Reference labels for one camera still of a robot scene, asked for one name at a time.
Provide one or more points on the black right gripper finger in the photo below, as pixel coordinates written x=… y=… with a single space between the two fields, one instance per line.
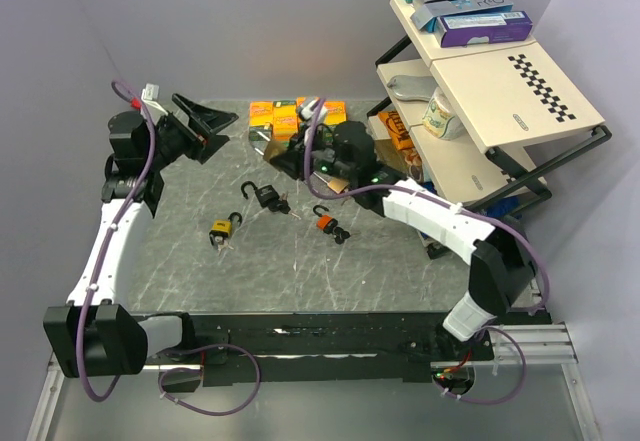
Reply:
x=291 y=164
x=297 y=144

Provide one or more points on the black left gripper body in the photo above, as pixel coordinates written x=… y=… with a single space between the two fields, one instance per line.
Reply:
x=176 y=139

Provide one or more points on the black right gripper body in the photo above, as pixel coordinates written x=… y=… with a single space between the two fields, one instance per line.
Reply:
x=324 y=161

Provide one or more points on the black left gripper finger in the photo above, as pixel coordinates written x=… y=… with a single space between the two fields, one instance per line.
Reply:
x=203 y=120
x=210 y=146

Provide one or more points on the large brass padlock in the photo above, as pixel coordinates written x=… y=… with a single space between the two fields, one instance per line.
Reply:
x=268 y=149

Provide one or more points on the silver key ring keys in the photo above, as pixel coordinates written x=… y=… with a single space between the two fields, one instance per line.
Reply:
x=337 y=187

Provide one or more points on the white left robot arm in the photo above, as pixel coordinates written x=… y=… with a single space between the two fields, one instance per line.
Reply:
x=93 y=334

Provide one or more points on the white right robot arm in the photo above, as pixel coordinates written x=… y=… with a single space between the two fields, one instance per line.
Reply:
x=500 y=260

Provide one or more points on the orange sponge pack stack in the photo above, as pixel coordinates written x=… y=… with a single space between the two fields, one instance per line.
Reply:
x=279 y=121

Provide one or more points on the black padlock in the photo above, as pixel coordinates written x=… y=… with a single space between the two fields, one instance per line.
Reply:
x=269 y=198

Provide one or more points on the orange snack bag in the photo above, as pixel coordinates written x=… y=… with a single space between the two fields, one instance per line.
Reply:
x=402 y=144

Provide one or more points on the orange padlock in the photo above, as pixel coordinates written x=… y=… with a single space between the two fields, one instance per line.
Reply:
x=331 y=226

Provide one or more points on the yellow padlock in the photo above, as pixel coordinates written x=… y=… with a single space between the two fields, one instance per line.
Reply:
x=222 y=230

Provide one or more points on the silver foil pouch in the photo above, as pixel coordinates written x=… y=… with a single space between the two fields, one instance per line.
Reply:
x=412 y=88

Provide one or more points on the cream tiered shelf rack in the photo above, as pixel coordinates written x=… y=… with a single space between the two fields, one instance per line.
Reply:
x=524 y=117

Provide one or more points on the blue bag under shelf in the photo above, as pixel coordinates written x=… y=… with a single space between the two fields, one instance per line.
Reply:
x=503 y=207

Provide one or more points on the grey R.O.C.S. toothpaste box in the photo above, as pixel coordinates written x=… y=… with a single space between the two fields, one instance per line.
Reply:
x=427 y=12

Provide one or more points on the purple toothpaste box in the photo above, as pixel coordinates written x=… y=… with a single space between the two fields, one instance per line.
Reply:
x=483 y=28

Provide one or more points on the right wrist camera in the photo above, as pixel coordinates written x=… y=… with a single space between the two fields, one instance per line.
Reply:
x=307 y=108

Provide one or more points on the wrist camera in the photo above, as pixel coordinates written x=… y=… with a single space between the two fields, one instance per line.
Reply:
x=148 y=102
x=307 y=108

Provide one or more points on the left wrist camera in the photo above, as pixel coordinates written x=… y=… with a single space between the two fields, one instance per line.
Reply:
x=148 y=102

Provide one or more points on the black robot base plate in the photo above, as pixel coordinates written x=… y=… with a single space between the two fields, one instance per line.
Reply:
x=339 y=346

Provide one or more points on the aluminium rail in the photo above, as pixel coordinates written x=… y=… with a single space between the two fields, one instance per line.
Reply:
x=531 y=390

